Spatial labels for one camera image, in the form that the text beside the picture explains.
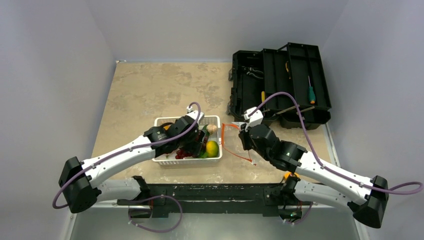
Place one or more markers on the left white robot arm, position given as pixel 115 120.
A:
pixel 80 181

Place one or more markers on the black open toolbox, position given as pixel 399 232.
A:
pixel 286 100

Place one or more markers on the orange fruit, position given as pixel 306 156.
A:
pixel 212 149

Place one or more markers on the green cucumber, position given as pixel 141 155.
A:
pixel 204 141

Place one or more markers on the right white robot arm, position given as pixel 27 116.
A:
pixel 367 196

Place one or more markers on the white plastic basket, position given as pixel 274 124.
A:
pixel 169 158

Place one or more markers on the green handled screwdriver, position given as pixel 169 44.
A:
pixel 311 93

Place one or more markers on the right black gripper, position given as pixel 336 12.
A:
pixel 244 138

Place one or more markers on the clear zip top bag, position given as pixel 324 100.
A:
pixel 232 144

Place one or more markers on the garlic bulb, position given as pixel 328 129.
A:
pixel 211 128

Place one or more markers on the yellow black tool in tray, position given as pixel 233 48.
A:
pixel 287 68

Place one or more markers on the black base frame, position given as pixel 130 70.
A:
pixel 158 200

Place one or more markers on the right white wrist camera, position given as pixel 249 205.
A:
pixel 252 117

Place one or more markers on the purple grape bunch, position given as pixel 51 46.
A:
pixel 192 148

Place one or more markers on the black pliers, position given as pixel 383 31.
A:
pixel 253 72

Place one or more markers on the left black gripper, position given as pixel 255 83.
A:
pixel 193 146

